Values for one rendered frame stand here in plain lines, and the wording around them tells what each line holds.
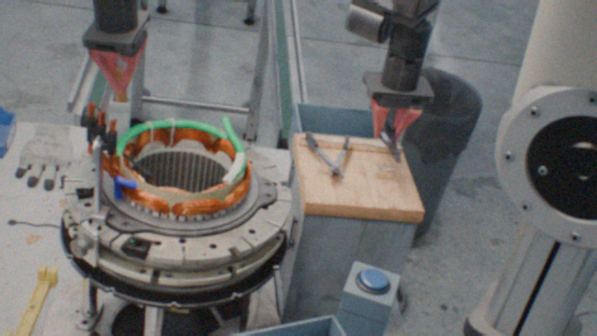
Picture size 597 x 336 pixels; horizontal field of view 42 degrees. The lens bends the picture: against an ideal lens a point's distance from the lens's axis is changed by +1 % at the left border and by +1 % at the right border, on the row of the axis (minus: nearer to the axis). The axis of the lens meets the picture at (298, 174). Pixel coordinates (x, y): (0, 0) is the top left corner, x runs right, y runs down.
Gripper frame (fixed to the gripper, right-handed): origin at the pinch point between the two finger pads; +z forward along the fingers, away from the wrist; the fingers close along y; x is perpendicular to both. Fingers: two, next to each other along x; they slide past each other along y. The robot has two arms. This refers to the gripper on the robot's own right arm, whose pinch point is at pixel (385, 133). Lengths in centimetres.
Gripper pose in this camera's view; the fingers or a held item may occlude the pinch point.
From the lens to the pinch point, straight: 125.8
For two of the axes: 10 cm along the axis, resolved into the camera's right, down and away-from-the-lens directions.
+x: 1.0, 5.7, -8.1
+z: -1.5, 8.2, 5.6
